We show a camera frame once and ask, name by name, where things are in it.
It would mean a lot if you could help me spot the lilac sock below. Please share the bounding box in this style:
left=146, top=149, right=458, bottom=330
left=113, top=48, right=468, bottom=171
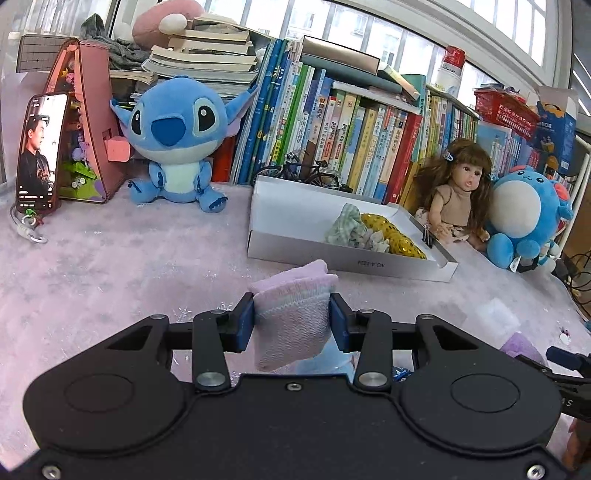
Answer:
left=249, top=259, right=339, bottom=372

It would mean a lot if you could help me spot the blue cardboard carton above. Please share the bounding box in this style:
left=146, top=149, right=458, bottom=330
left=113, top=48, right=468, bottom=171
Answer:
left=534, top=86, right=578, bottom=175

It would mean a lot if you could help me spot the pink plush toy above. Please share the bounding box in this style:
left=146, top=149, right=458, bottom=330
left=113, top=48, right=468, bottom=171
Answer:
left=131, top=0, right=205, bottom=50

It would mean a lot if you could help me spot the yellow sequin pouch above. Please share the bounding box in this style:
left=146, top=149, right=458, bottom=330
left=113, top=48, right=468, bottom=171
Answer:
left=362, top=213, right=427, bottom=260

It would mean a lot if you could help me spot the brown haired baby doll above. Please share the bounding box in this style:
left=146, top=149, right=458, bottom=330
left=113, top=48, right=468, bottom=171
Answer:
left=413, top=138, right=493, bottom=251

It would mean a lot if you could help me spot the smartphone in red case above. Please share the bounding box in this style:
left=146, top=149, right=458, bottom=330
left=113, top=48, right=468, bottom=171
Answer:
left=15, top=93, right=69, bottom=214

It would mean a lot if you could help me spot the black binder clip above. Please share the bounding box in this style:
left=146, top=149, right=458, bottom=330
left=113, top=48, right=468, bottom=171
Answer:
left=423, top=223, right=436, bottom=249

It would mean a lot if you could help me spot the white bottle red cap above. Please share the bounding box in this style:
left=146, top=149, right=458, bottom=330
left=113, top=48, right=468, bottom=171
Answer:
left=434, top=46, right=466, bottom=98

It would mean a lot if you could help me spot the miniature black bicycle model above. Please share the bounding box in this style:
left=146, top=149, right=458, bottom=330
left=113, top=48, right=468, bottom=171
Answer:
left=250, top=154, right=353, bottom=193

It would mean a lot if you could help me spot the light blue tissue pack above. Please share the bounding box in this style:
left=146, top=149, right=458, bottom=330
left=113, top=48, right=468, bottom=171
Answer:
left=293, top=338, right=355, bottom=379

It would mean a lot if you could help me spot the round blue plush monster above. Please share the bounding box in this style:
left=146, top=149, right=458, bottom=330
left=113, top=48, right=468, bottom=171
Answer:
left=486, top=166, right=573, bottom=271

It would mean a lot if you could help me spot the green checked fabric scrunchie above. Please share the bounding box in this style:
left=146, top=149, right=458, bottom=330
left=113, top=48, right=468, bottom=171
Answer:
left=325, top=203, right=389, bottom=253

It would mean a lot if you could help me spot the stack of lying books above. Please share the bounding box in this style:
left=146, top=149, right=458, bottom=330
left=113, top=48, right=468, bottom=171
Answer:
left=110, top=14, right=263, bottom=100

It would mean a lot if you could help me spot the pink triangular toy house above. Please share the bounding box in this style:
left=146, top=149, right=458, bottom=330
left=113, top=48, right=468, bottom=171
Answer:
left=44, top=38, right=129, bottom=204

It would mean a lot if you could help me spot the grey crumpled cloth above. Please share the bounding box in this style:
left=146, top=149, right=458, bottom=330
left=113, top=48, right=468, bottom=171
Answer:
left=80, top=14, right=149, bottom=70

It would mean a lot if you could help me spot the metal carabiner keyring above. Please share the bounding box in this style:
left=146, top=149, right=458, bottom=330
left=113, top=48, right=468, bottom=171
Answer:
left=9, top=204, right=48, bottom=244

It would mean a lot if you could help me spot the blue Stitch plush toy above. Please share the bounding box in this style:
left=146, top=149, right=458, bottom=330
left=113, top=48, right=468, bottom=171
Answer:
left=110, top=76, right=256, bottom=213

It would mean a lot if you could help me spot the red plastic basket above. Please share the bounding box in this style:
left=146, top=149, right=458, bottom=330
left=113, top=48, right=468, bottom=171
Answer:
left=474, top=88, right=540, bottom=141

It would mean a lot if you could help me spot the row of upright books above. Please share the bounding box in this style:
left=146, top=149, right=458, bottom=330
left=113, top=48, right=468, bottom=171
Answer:
left=226, top=37, right=540, bottom=203

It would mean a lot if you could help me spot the person's right hand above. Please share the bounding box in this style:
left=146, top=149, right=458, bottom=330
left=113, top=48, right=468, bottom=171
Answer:
left=562, top=419, right=591, bottom=471

